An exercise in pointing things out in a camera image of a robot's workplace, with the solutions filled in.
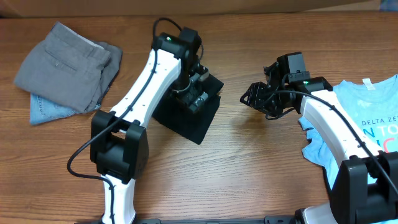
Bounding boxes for folded grey trousers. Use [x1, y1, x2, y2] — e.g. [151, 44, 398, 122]
[14, 22, 123, 113]

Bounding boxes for light blue printed t-shirt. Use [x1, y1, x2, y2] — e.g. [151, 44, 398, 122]
[298, 73, 398, 224]

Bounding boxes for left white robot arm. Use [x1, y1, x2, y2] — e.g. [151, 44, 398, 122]
[90, 28, 223, 223]

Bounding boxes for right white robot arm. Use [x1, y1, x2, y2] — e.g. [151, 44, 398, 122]
[240, 62, 397, 224]

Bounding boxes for folded blue jeans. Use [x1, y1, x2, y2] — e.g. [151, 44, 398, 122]
[29, 94, 79, 125]

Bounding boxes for black polo shirt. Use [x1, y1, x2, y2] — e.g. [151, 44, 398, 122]
[152, 75, 223, 144]

